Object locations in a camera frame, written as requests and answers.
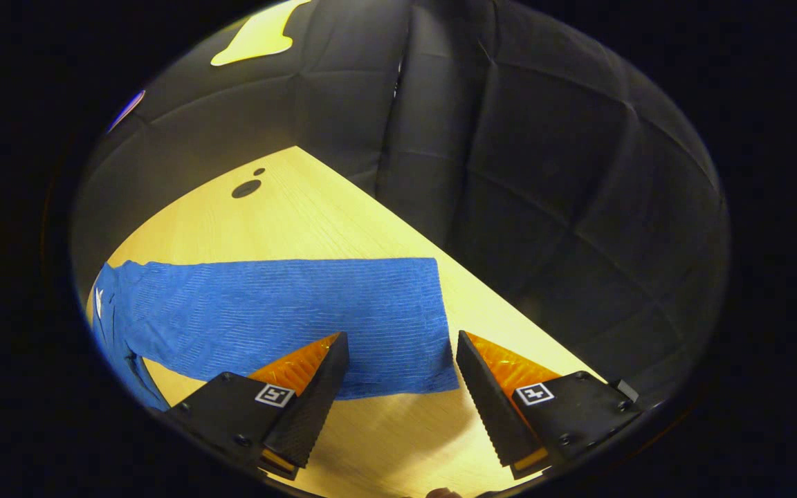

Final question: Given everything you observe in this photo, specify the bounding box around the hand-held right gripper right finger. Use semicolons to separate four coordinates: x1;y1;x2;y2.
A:
455;330;641;480

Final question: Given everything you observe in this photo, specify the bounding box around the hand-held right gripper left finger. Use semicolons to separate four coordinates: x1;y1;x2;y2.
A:
160;331;351;481

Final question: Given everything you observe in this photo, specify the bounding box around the black backdrop cloth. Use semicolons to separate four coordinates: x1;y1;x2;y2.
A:
70;0;731;409

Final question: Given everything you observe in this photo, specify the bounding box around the blue corduroy jacket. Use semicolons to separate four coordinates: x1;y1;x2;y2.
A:
87;257;460;412

